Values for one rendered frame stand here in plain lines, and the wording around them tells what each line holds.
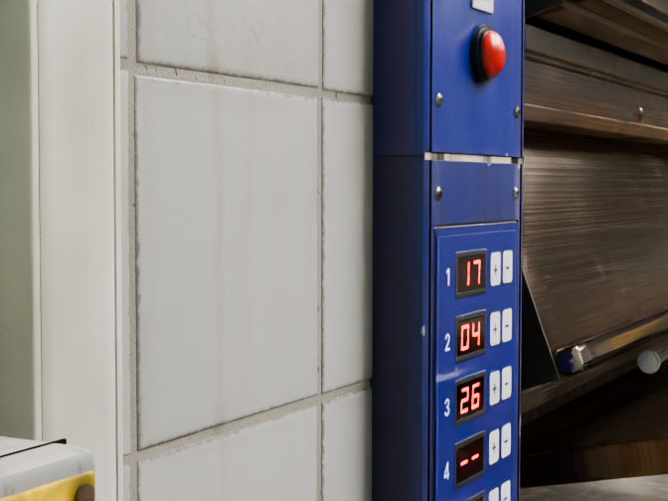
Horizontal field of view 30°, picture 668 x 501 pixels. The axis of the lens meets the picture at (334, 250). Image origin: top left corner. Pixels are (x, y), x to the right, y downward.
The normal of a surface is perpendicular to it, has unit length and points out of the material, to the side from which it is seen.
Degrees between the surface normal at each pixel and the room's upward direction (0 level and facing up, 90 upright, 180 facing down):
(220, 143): 90
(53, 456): 22
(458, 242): 90
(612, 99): 90
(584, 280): 70
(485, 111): 90
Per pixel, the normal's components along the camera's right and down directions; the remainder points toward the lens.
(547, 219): 0.83, -0.32
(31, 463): 0.34, -0.91
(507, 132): 0.88, 0.03
